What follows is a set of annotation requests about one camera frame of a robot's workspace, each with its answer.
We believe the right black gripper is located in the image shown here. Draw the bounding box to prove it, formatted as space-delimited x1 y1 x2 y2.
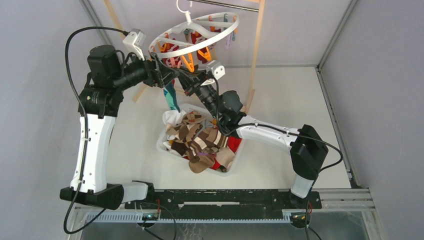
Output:
175 66 222 120

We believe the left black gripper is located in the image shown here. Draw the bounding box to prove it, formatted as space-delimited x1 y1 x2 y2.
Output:
111 47 179 92

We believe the orange peg holding teal sock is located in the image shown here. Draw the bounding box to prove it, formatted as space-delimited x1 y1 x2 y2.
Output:
180 53 195 73

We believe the dark teal patterned sock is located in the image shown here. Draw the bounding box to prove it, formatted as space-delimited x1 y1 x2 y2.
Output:
163 81 177 105

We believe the mint green sock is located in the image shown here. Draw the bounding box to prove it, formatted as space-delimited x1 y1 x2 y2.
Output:
163 84 181 112

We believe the white round clip hanger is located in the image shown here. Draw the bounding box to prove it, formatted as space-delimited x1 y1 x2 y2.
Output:
148 0 240 59

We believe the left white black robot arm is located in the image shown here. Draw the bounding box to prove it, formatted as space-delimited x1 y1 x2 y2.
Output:
59 45 178 210

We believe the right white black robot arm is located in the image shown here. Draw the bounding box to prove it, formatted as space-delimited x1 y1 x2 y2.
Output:
178 70 329 208

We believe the brown striped socks pile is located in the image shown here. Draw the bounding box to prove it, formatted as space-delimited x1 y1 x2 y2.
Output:
165 111 237 173

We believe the white sock in basket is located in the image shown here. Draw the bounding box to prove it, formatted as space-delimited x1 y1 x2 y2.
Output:
162 110 187 126

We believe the red white striped hanging sock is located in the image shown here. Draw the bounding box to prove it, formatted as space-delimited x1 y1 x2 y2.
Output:
151 29 218 68

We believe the red garment in basket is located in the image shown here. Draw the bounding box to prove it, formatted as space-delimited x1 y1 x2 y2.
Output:
227 136 242 153

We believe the tan brown sock in basket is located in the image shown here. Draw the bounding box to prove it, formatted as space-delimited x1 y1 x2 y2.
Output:
186 151 216 174

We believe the translucent white laundry basket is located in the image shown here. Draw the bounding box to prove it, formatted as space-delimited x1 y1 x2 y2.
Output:
155 103 246 177

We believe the metal rack rod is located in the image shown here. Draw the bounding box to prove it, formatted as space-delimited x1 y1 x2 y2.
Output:
193 0 260 13

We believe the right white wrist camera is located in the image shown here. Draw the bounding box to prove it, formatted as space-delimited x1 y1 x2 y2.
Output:
201 60 226 86

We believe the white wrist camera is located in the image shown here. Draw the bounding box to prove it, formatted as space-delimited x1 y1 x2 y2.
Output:
122 28 146 61
201 60 226 86

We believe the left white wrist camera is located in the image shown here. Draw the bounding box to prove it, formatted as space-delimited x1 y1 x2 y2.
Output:
122 28 146 61

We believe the wooden hanger rack frame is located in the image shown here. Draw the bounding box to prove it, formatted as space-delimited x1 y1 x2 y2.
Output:
102 0 266 113

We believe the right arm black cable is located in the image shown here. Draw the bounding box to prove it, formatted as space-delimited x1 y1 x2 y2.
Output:
211 76 344 240

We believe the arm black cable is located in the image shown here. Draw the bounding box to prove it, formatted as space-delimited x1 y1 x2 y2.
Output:
63 26 129 235
211 76 344 240

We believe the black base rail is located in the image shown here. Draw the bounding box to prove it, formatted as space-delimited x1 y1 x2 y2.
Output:
124 189 323 220

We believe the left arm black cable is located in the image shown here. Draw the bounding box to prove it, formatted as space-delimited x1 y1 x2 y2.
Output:
63 26 129 235

